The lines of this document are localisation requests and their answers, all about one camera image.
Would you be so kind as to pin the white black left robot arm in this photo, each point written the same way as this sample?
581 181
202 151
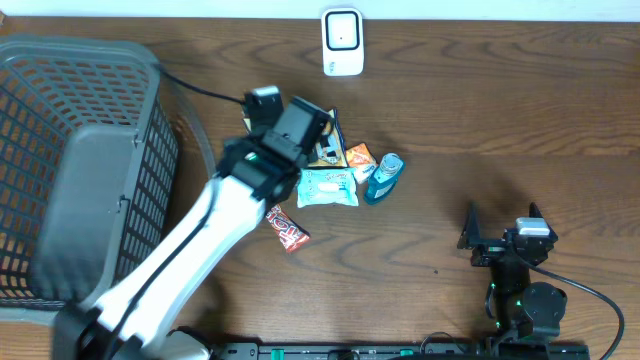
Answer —
132 319

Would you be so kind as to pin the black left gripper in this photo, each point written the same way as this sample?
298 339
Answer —
244 139

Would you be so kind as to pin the white barcode scanner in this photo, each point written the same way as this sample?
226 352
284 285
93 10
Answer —
342 42

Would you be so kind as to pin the light blue wet wipes pack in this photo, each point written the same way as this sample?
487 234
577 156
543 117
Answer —
327 186

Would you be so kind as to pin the orange white small box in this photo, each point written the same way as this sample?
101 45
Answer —
362 161

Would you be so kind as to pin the blue mouthwash bottle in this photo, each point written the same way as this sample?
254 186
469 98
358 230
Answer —
382 182

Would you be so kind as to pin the yellow red snack bag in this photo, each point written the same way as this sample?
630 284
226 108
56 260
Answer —
329 151

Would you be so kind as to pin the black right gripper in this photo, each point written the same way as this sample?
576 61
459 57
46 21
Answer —
489 250

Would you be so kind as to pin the red brown candy bar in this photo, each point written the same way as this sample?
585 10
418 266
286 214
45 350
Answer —
290 234

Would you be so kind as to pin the grey plastic shopping basket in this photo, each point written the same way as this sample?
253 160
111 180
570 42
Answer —
88 160

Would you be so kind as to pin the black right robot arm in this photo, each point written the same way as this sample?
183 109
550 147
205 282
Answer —
524 310

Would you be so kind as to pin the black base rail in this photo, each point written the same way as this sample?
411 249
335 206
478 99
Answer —
432 350

